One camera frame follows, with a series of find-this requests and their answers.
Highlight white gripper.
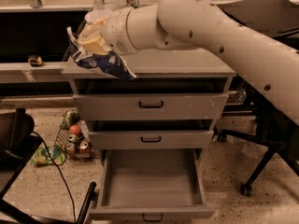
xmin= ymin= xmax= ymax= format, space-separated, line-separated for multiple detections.
xmin=78 ymin=7 xmax=137 ymax=55

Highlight blue chip bag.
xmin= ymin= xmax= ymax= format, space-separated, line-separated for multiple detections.
xmin=66 ymin=27 xmax=136 ymax=81

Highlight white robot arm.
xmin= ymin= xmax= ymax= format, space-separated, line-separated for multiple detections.
xmin=78 ymin=0 xmax=299 ymax=124

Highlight green chip bag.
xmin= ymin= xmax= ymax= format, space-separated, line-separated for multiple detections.
xmin=61 ymin=110 xmax=80 ymax=130

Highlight grey top drawer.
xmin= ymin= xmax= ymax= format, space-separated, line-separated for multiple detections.
xmin=72 ymin=77 xmax=230 ymax=121

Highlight grey middle drawer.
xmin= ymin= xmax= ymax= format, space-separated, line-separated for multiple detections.
xmin=89 ymin=119 xmax=214 ymax=150

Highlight grey drawer cabinet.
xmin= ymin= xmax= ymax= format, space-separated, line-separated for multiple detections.
xmin=61 ymin=2 xmax=238 ymax=224

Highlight grey open bottom drawer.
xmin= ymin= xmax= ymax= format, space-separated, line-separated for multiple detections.
xmin=90 ymin=149 xmax=215 ymax=222

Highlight white bowl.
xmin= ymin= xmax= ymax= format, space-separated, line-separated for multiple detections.
xmin=85 ymin=9 xmax=112 ymax=24

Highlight yellow tape measure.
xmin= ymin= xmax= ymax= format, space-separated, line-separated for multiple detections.
xmin=28 ymin=55 xmax=43 ymax=67

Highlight orange fruit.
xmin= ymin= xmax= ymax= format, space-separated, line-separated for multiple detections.
xmin=69 ymin=124 xmax=81 ymax=135

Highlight silver soda can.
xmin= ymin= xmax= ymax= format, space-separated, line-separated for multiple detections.
xmin=68 ymin=134 xmax=78 ymax=143

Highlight red soda can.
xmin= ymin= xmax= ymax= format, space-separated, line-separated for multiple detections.
xmin=79 ymin=141 xmax=92 ymax=154

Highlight orange soda can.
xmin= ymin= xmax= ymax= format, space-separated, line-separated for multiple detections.
xmin=65 ymin=143 xmax=76 ymax=155

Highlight black chair left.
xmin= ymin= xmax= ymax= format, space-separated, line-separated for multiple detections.
xmin=0 ymin=108 xmax=96 ymax=224

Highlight black office chair right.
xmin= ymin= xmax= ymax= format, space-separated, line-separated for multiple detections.
xmin=218 ymin=0 xmax=299 ymax=196

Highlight wire basket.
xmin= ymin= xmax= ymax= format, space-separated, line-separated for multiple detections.
xmin=55 ymin=109 xmax=94 ymax=161

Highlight black cable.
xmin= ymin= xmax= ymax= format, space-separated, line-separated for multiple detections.
xmin=31 ymin=130 xmax=78 ymax=224

